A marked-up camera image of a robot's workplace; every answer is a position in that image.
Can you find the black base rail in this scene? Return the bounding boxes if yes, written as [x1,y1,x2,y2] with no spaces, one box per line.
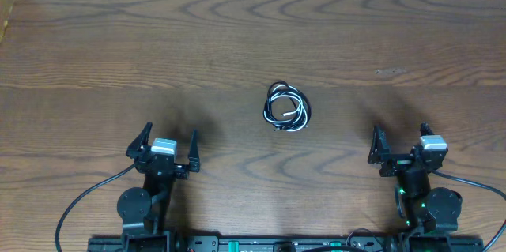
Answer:
[87,235,483,252]

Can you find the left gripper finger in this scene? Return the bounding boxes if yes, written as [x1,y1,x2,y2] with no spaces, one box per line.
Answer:
[187,130,200,172]
[126,122,153,159]

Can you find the white usb cable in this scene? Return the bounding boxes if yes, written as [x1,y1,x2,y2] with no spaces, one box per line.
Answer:
[263,89,309,133]

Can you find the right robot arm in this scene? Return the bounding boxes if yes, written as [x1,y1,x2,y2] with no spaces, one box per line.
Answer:
[368,122,463,251]

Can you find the black usb cable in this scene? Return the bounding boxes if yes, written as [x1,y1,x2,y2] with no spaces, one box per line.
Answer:
[262,81,312,133]

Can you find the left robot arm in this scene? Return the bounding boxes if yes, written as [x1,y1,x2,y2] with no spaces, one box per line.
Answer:
[117,122,200,251]

